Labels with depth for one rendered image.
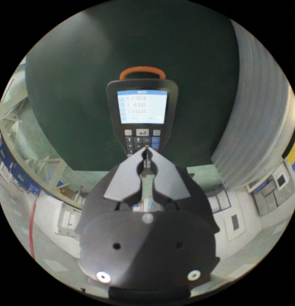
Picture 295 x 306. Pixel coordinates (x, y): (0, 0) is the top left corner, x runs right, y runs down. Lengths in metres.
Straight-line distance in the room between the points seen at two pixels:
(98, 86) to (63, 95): 0.08
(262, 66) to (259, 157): 0.13
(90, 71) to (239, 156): 0.27
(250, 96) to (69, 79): 0.28
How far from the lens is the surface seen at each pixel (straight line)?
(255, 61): 0.19
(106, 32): 0.17
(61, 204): 2.03
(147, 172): 0.21
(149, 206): 0.61
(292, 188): 4.26
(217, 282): 0.31
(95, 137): 0.20
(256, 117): 0.17
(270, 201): 4.61
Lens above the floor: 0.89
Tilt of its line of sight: 45 degrees down
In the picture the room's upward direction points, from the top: 179 degrees clockwise
